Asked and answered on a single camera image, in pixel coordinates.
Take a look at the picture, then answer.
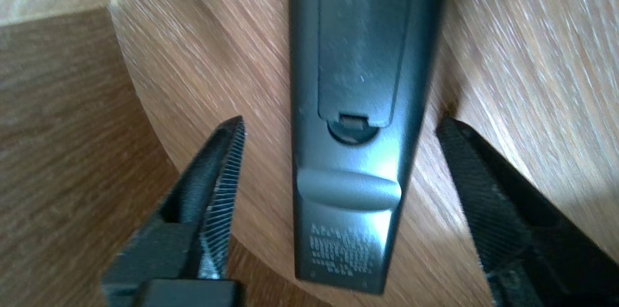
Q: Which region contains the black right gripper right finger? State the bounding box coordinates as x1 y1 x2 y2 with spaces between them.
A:
435 117 619 307

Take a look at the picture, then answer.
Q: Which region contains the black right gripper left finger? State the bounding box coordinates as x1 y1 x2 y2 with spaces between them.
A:
101 115 246 307

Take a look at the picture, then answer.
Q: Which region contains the round wooden side table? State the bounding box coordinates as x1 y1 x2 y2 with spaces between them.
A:
0 0 619 307

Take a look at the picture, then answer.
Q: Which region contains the black remote control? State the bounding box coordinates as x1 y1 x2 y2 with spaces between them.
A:
289 0 448 295

